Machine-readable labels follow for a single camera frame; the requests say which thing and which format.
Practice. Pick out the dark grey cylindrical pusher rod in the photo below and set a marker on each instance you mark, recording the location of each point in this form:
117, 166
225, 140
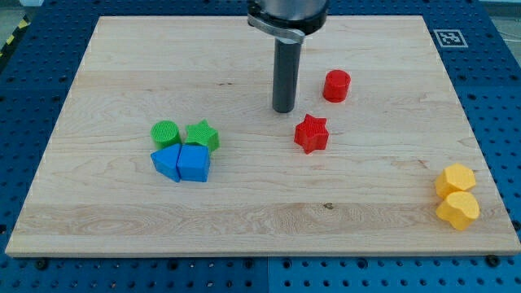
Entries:
286, 68

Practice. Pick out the red star block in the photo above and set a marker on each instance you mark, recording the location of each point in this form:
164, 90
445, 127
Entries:
311, 134

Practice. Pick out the green star block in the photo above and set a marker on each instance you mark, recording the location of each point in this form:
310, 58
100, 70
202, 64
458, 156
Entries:
202, 134

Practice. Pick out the red cylinder block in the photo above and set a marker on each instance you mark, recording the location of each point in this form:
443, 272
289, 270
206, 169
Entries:
336, 86

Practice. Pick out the blue cube block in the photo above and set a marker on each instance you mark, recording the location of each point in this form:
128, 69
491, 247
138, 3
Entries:
193, 163

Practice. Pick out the green cylinder block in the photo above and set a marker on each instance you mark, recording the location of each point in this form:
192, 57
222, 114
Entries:
165, 133

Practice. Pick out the wooden board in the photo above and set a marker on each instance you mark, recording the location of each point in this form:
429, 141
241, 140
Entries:
371, 192

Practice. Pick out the blue triangle block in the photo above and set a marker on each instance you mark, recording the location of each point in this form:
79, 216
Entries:
165, 161

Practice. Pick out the white fiducial marker tag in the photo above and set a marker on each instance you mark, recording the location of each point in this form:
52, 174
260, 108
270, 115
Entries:
450, 38

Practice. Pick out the yellow hexagon block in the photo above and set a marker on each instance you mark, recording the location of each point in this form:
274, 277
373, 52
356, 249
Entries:
454, 178

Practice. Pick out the yellow heart block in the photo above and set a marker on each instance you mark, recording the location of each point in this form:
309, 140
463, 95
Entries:
460, 209

